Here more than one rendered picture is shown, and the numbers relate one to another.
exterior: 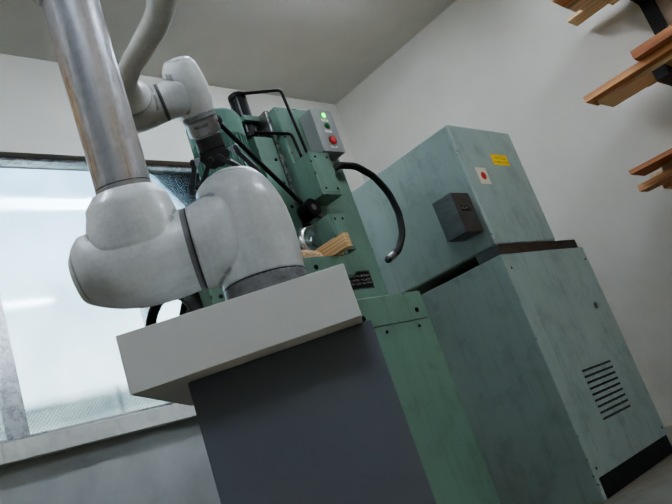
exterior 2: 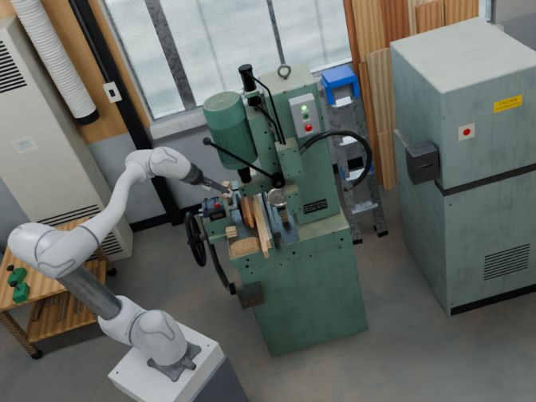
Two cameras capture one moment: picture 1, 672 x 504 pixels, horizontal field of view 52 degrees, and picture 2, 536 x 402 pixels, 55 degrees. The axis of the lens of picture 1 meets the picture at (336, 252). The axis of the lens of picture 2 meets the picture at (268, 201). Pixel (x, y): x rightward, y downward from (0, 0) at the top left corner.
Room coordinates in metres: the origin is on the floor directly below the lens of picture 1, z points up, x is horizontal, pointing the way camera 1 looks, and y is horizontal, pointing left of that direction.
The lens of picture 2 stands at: (0.67, -1.33, 2.46)
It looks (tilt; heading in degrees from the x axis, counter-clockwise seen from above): 37 degrees down; 48
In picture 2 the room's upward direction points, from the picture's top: 17 degrees counter-clockwise
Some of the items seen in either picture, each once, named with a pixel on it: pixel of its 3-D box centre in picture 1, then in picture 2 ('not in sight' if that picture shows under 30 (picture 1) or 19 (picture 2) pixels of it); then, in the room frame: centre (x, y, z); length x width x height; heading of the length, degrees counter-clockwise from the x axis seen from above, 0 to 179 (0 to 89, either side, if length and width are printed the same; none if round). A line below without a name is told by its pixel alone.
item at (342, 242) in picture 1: (283, 281); (257, 214); (1.93, 0.17, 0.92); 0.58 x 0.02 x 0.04; 47
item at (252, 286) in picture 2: not in sight; (250, 295); (1.70, 0.14, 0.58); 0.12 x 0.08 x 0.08; 137
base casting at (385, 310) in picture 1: (314, 339); (285, 222); (2.07, 0.15, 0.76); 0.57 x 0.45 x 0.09; 137
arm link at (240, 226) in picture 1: (242, 227); (159, 334); (1.21, 0.15, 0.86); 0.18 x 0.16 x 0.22; 98
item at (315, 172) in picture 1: (318, 178); (289, 158); (2.04, -0.02, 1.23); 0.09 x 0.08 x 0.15; 137
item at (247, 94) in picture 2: (244, 117); (250, 84); (2.09, 0.14, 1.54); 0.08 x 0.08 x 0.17; 47
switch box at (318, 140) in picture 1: (322, 134); (305, 116); (2.12, -0.09, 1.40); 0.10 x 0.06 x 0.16; 137
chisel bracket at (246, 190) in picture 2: not in sight; (253, 187); (2.00, 0.22, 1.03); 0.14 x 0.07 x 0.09; 137
